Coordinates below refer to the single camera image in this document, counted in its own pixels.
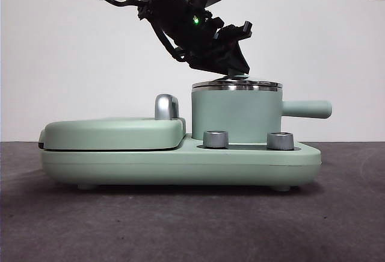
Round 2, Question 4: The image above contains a glass pot lid green knob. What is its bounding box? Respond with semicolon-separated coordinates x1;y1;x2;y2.
191;68;283;92

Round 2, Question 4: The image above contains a mint green steamer pot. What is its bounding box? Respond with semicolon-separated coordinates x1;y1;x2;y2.
191;89;333;143

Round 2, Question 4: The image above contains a silver control knob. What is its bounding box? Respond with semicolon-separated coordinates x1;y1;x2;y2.
266;131;294;151
202;129;230;149

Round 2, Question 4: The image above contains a mint green breakfast maker base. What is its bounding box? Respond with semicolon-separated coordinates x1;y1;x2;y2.
41;134;322;192

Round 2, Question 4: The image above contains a mint green griddle cover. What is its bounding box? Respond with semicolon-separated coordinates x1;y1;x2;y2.
38;116;187;152

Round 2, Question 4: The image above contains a chrome griddle handle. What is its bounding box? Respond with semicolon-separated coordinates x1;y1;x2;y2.
154;93;182;120

